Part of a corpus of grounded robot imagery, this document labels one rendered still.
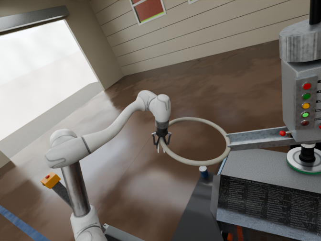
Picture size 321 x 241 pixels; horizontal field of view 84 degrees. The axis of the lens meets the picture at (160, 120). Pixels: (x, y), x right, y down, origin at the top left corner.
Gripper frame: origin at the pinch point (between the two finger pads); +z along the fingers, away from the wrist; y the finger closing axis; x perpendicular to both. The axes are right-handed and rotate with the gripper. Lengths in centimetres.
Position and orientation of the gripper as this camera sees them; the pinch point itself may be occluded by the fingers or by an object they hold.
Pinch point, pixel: (161, 148)
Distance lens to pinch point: 129.3
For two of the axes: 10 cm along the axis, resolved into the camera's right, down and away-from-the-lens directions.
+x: -0.5, -5.8, 8.1
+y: 10.0, -0.1, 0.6
